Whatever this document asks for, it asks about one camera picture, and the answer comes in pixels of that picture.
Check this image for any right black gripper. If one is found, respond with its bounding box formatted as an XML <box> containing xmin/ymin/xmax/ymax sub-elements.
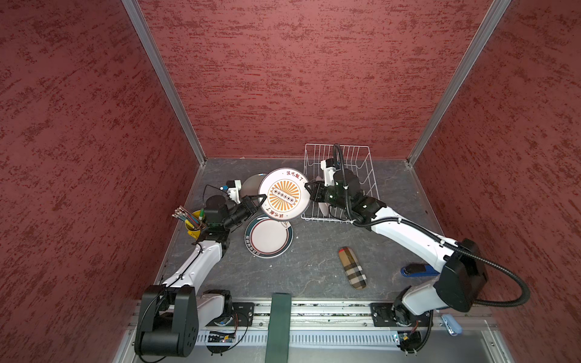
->
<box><xmin>304</xmin><ymin>180</ymin><xmax>351</xmax><ymax>210</ymax></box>

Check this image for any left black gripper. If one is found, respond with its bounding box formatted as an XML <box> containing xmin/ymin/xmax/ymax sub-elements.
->
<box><xmin>222</xmin><ymin>194</ymin><xmax>267</xmax><ymax>229</ymax></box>

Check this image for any plain grey ceramic plate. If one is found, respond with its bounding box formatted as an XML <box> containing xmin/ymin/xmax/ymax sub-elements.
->
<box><xmin>238</xmin><ymin>173</ymin><xmax>267</xmax><ymax>202</ymax></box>

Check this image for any white plate orange print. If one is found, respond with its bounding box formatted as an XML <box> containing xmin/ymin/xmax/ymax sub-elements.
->
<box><xmin>259</xmin><ymin>168</ymin><xmax>310</xmax><ymax>221</ymax></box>

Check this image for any white plate green red rim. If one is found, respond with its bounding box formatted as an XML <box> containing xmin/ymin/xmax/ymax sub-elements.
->
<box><xmin>245</xmin><ymin>216</ymin><xmax>294</xmax><ymax>259</ymax></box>

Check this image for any green rimmed text plate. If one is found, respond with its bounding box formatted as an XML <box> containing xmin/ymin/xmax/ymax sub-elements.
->
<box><xmin>318</xmin><ymin>203</ymin><xmax>330</xmax><ymax>218</ymax></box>

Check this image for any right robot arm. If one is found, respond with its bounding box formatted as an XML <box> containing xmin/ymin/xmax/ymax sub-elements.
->
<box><xmin>305</xmin><ymin>167</ymin><xmax>487</xmax><ymax>326</ymax></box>

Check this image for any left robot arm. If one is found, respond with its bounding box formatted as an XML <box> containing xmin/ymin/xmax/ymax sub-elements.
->
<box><xmin>134</xmin><ymin>195</ymin><xmax>266</xmax><ymax>362</ymax></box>

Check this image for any bundle of coloured pens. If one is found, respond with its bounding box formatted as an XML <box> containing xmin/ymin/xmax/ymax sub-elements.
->
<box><xmin>172</xmin><ymin>206</ymin><xmax>205</xmax><ymax>231</ymax></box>

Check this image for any yellow pen cup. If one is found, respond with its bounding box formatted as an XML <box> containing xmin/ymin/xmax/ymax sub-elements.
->
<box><xmin>185</xmin><ymin>210</ymin><xmax>207</xmax><ymax>240</ymax></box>

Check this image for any plaid beige glasses case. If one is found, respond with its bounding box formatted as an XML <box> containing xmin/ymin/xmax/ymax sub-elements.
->
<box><xmin>338</xmin><ymin>247</ymin><xmax>367</xmax><ymax>290</ymax></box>

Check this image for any blue black stapler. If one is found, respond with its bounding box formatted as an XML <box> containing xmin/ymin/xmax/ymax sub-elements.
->
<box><xmin>400</xmin><ymin>263</ymin><xmax>440</xmax><ymax>278</ymax></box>

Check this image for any light blue small object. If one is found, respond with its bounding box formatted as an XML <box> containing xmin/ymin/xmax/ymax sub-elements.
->
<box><xmin>441</xmin><ymin>314</ymin><xmax>463</xmax><ymax>337</ymax></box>

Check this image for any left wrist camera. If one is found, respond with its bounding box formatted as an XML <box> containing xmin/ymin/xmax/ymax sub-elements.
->
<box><xmin>219</xmin><ymin>180</ymin><xmax>242</xmax><ymax>204</ymax></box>

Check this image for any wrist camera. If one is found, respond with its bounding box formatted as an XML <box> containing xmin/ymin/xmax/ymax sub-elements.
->
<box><xmin>320</xmin><ymin>157</ymin><xmax>337</xmax><ymax>186</ymax></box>
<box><xmin>219</xmin><ymin>180</ymin><xmax>242</xmax><ymax>204</ymax></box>

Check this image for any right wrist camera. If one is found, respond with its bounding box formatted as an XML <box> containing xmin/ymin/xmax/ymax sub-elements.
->
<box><xmin>320</xmin><ymin>157</ymin><xmax>337</xmax><ymax>186</ymax></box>

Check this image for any white wire dish rack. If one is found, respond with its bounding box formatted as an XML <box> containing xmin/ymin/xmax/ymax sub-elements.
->
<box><xmin>301</xmin><ymin>144</ymin><xmax>379</xmax><ymax>222</ymax></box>

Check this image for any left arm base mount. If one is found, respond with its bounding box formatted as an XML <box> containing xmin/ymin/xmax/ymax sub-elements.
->
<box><xmin>207</xmin><ymin>302</ymin><xmax>256</xmax><ymax>328</ymax></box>

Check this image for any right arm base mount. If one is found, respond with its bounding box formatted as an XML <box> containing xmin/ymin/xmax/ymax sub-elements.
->
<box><xmin>370</xmin><ymin>302</ymin><xmax>431</xmax><ymax>328</ymax></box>

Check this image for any green strap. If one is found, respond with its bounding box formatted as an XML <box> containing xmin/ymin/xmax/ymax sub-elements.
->
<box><xmin>264</xmin><ymin>292</ymin><xmax>292</xmax><ymax>363</ymax></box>

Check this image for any black corrugated cable conduit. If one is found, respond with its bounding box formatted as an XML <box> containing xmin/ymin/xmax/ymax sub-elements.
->
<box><xmin>332</xmin><ymin>144</ymin><xmax>531</xmax><ymax>308</ymax></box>

